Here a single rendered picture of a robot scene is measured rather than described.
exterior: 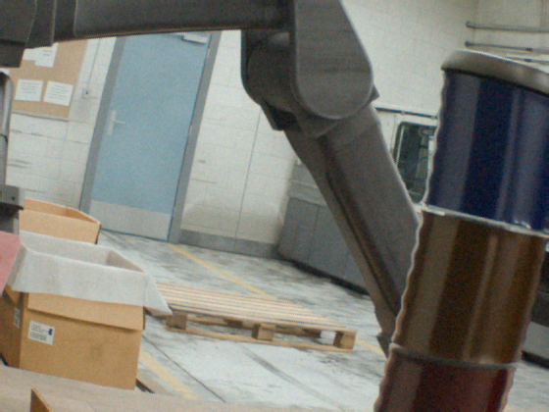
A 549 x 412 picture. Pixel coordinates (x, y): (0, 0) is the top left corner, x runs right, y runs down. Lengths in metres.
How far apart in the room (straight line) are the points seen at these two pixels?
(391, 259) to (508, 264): 0.63
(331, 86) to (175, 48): 10.91
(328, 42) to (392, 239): 0.16
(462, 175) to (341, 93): 0.56
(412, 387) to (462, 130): 0.06
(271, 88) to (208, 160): 11.06
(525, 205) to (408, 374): 0.05
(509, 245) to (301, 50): 0.56
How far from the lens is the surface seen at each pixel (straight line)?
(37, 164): 11.46
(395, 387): 0.29
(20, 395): 1.00
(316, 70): 0.83
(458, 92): 0.28
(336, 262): 10.95
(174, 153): 11.79
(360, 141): 0.87
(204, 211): 11.97
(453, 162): 0.28
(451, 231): 0.28
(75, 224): 4.62
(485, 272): 0.28
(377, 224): 0.89
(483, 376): 0.28
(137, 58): 11.62
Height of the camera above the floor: 1.16
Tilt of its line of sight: 3 degrees down
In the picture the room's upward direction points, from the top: 11 degrees clockwise
